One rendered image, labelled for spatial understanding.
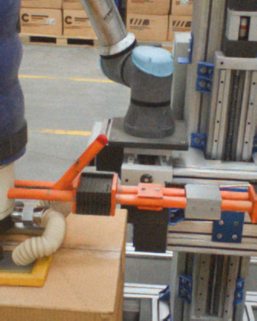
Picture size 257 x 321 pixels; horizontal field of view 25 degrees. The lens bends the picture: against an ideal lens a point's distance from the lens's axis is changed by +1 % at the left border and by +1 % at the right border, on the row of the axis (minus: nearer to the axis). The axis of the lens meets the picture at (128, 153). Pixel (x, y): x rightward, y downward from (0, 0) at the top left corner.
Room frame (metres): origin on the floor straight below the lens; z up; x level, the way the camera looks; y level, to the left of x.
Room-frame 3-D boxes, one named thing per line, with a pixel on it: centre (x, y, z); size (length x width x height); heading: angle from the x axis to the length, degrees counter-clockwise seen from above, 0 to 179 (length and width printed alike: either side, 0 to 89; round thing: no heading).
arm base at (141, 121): (1.59, -0.06, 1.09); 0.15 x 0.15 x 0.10
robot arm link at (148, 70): (1.59, -0.05, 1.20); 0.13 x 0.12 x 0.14; 34
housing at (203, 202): (1.05, -0.15, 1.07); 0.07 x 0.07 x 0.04; 89
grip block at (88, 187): (1.05, 0.06, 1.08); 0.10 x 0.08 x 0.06; 179
